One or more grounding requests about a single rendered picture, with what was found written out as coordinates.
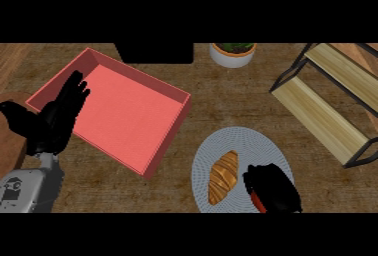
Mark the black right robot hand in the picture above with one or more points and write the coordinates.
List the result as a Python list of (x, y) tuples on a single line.
[(275, 188)]

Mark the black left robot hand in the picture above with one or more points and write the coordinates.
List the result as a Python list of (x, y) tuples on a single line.
[(55, 115)]

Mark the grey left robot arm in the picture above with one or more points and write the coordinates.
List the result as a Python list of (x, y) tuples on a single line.
[(30, 186)]

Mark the grey round placemat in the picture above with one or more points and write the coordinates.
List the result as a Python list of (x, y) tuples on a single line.
[(246, 146)]

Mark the wooden tiered shelf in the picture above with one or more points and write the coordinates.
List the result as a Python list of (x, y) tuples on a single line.
[(327, 110)]

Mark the brown croissant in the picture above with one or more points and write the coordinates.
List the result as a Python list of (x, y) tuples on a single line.
[(223, 181)]

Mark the red square tray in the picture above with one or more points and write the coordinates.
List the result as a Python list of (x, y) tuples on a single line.
[(123, 113)]

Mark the black box appliance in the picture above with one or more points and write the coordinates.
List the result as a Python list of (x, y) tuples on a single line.
[(157, 52)]

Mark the white potted plant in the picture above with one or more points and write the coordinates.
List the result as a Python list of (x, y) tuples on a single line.
[(232, 55)]

